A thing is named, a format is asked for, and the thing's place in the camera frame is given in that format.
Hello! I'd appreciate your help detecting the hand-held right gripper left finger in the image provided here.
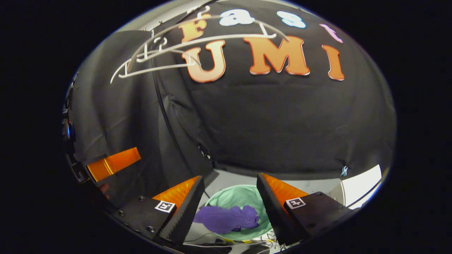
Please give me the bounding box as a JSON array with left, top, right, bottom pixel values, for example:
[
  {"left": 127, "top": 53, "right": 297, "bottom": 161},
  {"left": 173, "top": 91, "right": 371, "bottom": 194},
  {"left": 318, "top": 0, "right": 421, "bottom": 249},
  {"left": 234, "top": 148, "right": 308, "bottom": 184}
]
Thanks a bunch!
[{"left": 113, "top": 175, "right": 205, "bottom": 246}]

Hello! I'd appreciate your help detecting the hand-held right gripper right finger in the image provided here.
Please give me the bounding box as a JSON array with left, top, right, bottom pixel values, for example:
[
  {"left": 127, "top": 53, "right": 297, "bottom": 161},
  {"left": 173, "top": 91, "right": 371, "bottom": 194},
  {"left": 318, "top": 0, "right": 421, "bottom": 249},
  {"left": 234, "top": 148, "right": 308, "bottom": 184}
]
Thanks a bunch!
[{"left": 257, "top": 172, "right": 361, "bottom": 246}]

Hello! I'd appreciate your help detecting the green laundry hamper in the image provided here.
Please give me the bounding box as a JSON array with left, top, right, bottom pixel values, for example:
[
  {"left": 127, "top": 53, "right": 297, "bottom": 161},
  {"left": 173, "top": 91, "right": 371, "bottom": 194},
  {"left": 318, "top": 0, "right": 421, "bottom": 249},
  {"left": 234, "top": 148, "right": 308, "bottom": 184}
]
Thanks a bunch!
[{"left": 204, "top": 185, "right": 274, "bottom": 241}]

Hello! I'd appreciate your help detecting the purple jacket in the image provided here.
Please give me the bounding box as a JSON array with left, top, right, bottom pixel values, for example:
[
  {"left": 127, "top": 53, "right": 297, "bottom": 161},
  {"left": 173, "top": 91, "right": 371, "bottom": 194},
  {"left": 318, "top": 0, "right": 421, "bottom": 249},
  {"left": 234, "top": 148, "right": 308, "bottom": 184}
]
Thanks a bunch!
[{"left": 193, "top": 205, "right": 260, "bottom": 234}]

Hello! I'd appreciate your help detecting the white plastic clothes hanger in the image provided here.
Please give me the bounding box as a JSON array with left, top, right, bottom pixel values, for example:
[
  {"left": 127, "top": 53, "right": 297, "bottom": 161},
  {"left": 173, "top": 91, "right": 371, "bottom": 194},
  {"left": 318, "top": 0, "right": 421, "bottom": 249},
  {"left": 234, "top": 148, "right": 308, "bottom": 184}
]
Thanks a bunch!
[
  {"left": 110, "top": 35, "right": 202, "bottom": 84},
  {"left": 125, "top": 5, "right": 291, "bottom": 76}
]

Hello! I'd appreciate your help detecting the black metal clothes rack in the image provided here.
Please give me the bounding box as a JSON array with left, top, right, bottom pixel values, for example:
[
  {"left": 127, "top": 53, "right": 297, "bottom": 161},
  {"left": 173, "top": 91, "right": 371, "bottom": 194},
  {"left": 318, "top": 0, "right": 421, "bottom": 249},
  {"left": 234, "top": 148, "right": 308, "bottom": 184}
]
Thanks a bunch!
[{"left": 150, "top": 30, "right": 216, "bottom": 173}]

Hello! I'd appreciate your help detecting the black backdrop cloth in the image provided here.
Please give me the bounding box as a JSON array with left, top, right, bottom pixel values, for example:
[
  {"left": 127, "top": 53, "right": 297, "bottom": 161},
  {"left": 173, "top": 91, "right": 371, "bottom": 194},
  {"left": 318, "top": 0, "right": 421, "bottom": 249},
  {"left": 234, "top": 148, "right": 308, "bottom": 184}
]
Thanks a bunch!
[{"left": 65, "top": 0, "right": 397, "bottom": 208}]

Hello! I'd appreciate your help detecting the yellow floor cable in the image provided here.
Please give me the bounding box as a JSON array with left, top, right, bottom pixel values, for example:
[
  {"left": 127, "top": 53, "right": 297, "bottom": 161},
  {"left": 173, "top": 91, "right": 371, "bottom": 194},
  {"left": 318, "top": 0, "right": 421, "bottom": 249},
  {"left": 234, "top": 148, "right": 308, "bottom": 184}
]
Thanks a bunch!
[{"left": 224, "top": 238, "right": 278, "bottom": 246}]

